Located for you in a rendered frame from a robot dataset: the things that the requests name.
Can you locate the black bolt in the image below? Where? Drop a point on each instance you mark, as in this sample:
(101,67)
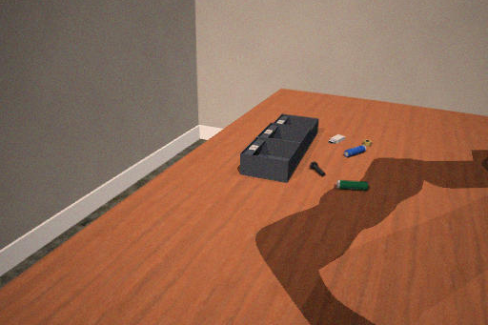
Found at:
(314,166)

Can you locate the grey usb stick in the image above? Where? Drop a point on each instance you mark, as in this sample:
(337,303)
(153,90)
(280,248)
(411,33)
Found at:
(336,139)

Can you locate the dark grey rack of three bins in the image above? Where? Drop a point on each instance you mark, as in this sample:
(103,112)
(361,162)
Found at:
(271,156)

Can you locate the blue aa battery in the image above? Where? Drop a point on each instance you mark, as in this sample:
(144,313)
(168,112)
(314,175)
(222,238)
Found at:
(355,150)

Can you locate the green aa battery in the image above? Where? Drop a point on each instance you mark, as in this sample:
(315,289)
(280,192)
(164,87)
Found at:
(352,185)

